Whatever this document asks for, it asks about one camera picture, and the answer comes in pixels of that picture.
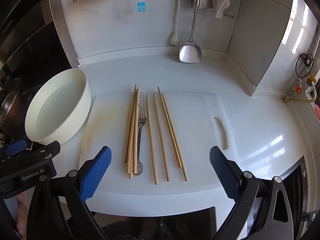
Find bunch of wooden chopsticks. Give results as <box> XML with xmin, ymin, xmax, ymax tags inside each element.
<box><xmin>124</xmin><ymin>84</ymin><xmax>188</xmax><ymax>185</ymax></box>

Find black vented appliance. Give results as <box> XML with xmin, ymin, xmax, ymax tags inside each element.
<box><xmin>280</xmin><ymin>155</ymin><xmax>309</xmax><ymax>227</ymax></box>

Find black device with red button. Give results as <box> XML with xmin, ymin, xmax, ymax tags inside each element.
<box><xmin>296</xmin><ymin>53</ymin><xmax>314</xmax><ymax>78</ymax></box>

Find gas valve with orange knob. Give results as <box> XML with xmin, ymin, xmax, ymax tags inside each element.
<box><xmin>287</xmin><ymin>79</ymin><xmax>316</xmax><ymax>100</ymax></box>

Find person's left hand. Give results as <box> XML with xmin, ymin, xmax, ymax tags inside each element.
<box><xmin>15</xmin><ymin>192</ymin><xmax>29</xmax><ymax>237</ymax></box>

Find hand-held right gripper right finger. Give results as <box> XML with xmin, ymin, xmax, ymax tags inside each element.
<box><xmin>209</xmin><ymin>146</ymin><xmax>294</xmax><ymax>240</ymax></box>

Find white round bowl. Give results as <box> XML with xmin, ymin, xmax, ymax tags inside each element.
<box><xmin>24</xmin><ymin>68</ymin><xmax>92</xmax><ymax>145</ymax></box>

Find metal peeler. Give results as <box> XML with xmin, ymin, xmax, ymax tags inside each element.
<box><xmin>224</xmin><ymin>0</ymin><xmax>236</xmax><ymax>18</ymax></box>

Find yellow gas hose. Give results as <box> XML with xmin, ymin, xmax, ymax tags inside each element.
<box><xmin>283</xmin><ymin>86</ymin><xmax>317</xmax><ymax>105</ymax></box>

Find metal spatula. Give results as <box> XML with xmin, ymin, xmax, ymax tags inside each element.
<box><xmin>179</xmin><ymin>0</ymin><xmax>202</xmax><ymax>63</ymax></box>

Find black glass cooktop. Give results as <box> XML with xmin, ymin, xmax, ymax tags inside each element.
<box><xmin>0</xmin><ymin>120</ymin><xmax>35</xmax><ymax>153</ymax></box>

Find white plastic cutting board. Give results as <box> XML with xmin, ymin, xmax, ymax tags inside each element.
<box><xmin>79</xmin><ymin>92</ymin><xmax>232</xmax><ymax>197</ymax></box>

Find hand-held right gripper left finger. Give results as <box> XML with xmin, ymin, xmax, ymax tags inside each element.
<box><xmin>26</xmin><ymin>146</ymin><xmax>112</xmax><ymax>240</ymax></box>

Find dark lidded cooking pot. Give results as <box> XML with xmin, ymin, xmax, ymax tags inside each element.
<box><xmin>0</xmin><ymin>84</ymin><xmax>25</xmax><ymax>133</ymax></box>

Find white bottle brush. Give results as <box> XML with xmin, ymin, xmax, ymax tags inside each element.
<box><xmin>170</xmin><ymin>0</ymin><xmax>182</xmax><ymax>46</ymax></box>

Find black range hood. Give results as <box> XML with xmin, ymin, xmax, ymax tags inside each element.
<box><xmin>0</xmin><ymin>0</ymin><xmax>54</xmax><ymax>63</ymax></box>

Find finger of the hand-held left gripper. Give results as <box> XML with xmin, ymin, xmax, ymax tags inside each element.
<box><xmin>0</xmin><ymin>140</ymin><xmax>27</xmax><ymax>158</ymax></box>
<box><xmin>0</xmin><ymin>141</ymin><xmax>61</xmax><ymax>167</ymax></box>

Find metal fork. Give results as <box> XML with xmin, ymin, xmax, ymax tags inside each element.
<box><xmin>134</xmin><ymin>103</ymin><xmax>147</xmax><ymax>176</ymax></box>

